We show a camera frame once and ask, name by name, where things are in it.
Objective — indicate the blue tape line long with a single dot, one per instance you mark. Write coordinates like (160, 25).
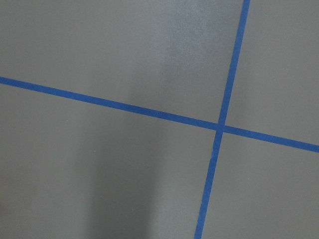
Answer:
(160, 114)

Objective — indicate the blue tape line crossing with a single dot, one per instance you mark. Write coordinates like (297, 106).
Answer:
(221, 120)

